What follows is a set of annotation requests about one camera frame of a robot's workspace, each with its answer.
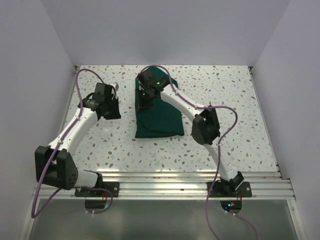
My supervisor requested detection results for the green surgical cloth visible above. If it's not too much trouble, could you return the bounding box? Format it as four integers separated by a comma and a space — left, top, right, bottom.
134, 80, 185, 139

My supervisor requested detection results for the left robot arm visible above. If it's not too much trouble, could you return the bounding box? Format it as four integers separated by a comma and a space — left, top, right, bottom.
34, 82, 121, 197

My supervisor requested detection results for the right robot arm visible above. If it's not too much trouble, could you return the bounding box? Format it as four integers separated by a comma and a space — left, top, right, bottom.
136, 65, 244, 197

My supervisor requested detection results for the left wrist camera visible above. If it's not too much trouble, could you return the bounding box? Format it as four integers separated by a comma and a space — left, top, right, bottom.
110, 82, 119, 95

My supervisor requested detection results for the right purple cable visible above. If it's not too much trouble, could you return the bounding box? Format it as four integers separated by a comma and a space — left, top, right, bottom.
139, 65, 260, 240

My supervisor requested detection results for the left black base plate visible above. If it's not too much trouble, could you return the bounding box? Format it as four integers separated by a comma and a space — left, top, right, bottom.
74, 181, 120, 215

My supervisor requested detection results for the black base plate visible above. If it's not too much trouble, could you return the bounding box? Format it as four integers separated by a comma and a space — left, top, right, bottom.
74, 181, 120, 215
209, 180, 253, 214

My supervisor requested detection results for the aluminium rail frame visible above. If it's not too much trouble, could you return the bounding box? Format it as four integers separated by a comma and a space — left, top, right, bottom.
22, 65, 319, 240

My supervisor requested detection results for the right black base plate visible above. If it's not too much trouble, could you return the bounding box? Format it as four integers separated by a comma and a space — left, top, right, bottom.
209, 180, 253, 214

